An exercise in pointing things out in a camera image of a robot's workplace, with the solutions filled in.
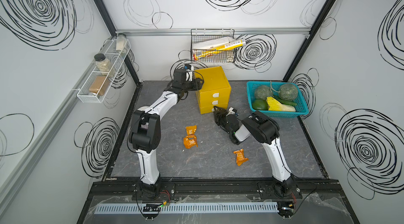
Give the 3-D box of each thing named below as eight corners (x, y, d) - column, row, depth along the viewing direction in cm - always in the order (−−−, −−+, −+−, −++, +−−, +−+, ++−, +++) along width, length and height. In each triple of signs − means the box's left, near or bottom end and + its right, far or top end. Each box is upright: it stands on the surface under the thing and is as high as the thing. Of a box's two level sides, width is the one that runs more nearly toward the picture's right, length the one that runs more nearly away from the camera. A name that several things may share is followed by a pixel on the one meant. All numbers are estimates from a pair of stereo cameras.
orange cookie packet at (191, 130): (185, 134, 95) (185, 133, 93) (186, 127, 98) (186, 125, 97) (196, 134, 95) (196, 133, 93) (197, 127, 98) (196, 125, 97)
